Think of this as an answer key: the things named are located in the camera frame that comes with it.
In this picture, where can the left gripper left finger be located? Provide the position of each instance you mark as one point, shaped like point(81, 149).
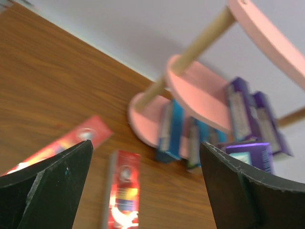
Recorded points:
point(46, 195)

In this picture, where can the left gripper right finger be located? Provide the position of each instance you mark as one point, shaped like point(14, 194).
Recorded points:
point(245, 197)

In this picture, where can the red toothpaste box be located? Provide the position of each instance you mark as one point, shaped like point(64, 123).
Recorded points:
point(121, 205)
point(93, 129)

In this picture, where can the blue toothpaste box with label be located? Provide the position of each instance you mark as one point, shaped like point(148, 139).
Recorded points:
point(170, 132)

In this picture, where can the purple toothpaste box with label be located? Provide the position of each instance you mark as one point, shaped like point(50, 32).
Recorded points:
point(242, 111)

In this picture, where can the pink three-tier shelf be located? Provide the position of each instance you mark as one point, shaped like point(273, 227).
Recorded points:
point(198, 90)

